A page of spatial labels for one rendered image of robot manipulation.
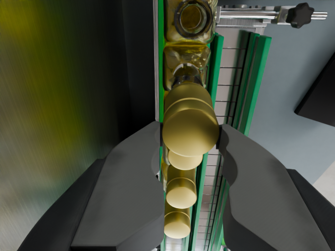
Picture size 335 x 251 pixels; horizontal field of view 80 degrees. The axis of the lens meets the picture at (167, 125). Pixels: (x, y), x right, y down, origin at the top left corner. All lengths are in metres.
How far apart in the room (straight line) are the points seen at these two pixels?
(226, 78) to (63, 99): 0.34
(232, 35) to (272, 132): 0.38
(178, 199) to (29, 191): 0.14
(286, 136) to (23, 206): 0.69
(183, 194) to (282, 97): 0.51
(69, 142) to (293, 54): 0.57
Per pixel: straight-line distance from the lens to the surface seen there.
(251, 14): 0.37
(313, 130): 0.78
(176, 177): 0.23
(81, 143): 0.26
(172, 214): 0.27
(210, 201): 0.68
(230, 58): 0.45
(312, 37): 0.66
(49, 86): 0.21
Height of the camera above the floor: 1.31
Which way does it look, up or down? 60 degrees down
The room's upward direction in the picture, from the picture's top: 173 degrees counter-clockwise
